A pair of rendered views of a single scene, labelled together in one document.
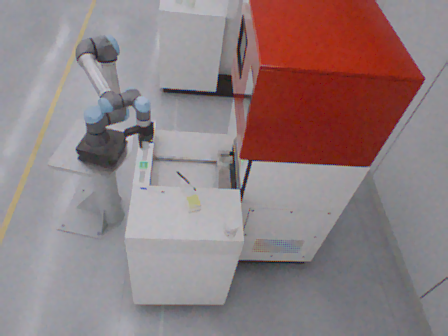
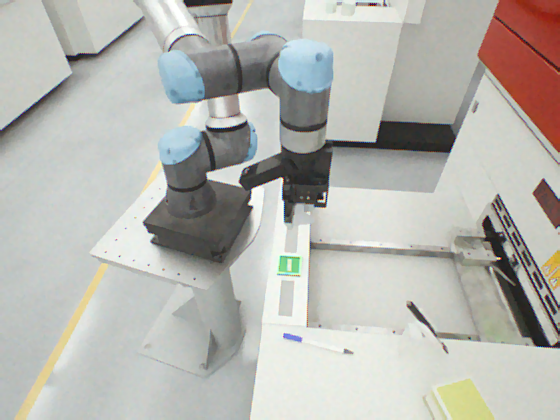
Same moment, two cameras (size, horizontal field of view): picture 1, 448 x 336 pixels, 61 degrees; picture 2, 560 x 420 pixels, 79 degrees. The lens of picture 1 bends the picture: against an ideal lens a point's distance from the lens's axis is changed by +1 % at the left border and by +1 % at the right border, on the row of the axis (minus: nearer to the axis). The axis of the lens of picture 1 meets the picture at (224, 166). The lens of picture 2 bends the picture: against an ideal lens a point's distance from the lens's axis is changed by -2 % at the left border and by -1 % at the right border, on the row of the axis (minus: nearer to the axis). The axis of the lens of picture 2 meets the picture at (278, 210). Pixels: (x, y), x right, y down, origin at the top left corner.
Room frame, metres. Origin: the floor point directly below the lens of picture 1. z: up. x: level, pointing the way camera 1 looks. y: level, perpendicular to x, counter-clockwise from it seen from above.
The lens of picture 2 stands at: (0.97, 0.37, 1.63)
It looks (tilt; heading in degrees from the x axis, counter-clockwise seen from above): 45 degrees down; 16
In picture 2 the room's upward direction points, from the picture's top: straight up
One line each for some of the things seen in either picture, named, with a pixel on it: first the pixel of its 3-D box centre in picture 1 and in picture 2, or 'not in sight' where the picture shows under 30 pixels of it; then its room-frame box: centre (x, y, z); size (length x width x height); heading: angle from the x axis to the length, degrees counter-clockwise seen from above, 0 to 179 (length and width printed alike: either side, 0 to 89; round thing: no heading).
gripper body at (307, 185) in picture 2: (145, 131); (304, 171); (1.44, 0.46, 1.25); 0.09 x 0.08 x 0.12; 100
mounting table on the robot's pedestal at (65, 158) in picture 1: (97, 154); (193, 232); (1.63, 0.86, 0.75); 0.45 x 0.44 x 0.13; 87
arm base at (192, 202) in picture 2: (96, 133); (189, 188); (1.63, 0.83, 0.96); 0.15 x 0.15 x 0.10
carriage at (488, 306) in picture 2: (223, 174); (481, 288); (1.57, 0.00, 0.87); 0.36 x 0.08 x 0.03; 10
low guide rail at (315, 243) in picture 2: (193, 159); (394, 248); (1.67, 0.21, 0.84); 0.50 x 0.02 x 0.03; 100
